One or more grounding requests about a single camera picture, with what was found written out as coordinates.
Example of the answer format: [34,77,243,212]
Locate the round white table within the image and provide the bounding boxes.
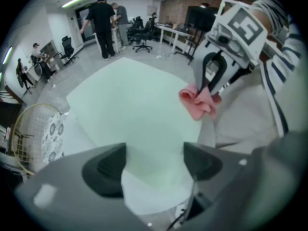
[61,109,200,218]

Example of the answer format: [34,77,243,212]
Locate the white long desk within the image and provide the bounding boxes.
[155,24,194,55]

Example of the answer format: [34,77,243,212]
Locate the ceiling light tube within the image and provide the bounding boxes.
[1,46,13,66]
[61,0,93,9]

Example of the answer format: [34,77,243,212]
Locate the person's right forearm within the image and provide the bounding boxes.
[250,7,276,37]

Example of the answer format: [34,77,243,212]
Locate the wooden counter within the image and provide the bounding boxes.
[39,39,64,71]

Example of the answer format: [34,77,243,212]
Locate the black television on stand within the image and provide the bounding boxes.
[173,5,218,66]

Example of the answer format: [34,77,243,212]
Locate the person's striped shirt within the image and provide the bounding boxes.
[250,0,303,139]

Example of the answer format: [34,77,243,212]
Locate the black office chair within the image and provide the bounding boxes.
[58,35,80,66]
[131,15,154,54]

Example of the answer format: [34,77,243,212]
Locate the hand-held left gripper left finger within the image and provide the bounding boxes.
[13,142,154,231]

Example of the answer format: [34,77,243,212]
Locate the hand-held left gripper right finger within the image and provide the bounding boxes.
[183,141,266,226]

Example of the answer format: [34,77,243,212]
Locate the dark wooden staircase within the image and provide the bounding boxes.
[0,84,26,129]

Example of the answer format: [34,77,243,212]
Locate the gold wire chair floral cushion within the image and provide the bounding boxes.
[11,102,71,177]

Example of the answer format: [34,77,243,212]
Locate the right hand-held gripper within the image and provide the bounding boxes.
[193,2,269,96]

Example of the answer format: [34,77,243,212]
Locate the person's cream trousers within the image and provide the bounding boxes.
[201,77,283,155]

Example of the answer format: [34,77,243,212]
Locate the white washing machine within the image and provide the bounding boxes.
[33,64,44,78]

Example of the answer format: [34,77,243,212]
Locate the light green mat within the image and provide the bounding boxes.
[66,56,203,180]

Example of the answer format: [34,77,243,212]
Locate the pink cloth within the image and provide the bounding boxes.
[178,82,222,121]

